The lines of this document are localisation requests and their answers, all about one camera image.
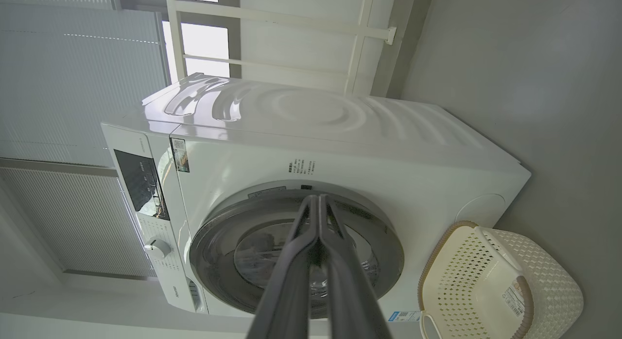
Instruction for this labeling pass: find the QR code sticker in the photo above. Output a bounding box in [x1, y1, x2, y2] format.
[171, 138, 190, 173]

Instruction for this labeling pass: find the cream perforated laundry basket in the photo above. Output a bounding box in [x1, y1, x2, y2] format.
[418, 221, 584, 339]

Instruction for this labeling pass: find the grey washing machine dial knob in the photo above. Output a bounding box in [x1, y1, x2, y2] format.
[144, 239, 172, 259]

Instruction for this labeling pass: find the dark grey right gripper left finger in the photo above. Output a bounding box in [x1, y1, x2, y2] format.
[245, 195, 325, 339]

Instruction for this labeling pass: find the cream metal railing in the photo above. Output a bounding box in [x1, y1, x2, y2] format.
[165, 0, 397, 97]

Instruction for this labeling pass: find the white front-load washing machine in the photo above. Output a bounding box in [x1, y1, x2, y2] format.
[101, 73, 531, 325]

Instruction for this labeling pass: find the printed product label sticker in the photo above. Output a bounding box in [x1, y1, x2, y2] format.
[501, 285, 526, 316]

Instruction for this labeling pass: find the blue energy label sticker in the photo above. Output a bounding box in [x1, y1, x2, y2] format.
[387, 310, 421, 323]

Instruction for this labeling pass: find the round black glass washer door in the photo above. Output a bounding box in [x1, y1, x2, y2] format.
[190, 188, 405, 320]

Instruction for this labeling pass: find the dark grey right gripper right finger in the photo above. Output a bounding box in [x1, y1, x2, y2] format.
[318, 194, 394, 339]

